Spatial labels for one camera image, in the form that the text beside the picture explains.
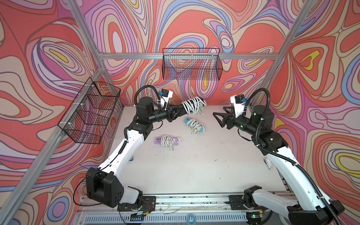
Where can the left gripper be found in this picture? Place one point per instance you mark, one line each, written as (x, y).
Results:
(169, 113)

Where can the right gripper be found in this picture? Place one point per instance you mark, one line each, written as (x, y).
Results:
(225, 117)

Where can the black power strip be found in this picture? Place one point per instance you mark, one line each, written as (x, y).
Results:
(194, 105)

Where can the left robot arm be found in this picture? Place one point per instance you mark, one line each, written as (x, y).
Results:
(103, 183)

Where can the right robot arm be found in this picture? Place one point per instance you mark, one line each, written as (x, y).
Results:
(311, 206)

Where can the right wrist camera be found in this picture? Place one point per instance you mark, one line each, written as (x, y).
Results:
(238, 102)

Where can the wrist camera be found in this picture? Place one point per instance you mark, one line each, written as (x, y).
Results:
(238, 102)
(165, 96)

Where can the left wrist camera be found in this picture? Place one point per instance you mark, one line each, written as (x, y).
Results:
(165, 96)

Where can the blue power strip with cord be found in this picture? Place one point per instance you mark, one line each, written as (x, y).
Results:
(194, 125)

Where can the purple power strip with cord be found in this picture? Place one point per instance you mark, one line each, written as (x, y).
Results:
(167, 141)

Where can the black wire basket back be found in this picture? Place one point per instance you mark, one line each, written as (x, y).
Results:
(185, 63)

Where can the black wire basket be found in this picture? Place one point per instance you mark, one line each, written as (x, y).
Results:
(185, 63)
(93, 108)

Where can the black wire basket left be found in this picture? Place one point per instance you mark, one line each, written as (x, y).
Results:
(93, 108)

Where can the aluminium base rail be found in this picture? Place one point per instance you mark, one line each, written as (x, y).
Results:
(180, 209)

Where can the aluminium frame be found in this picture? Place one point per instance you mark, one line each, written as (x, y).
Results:
(45, 58)

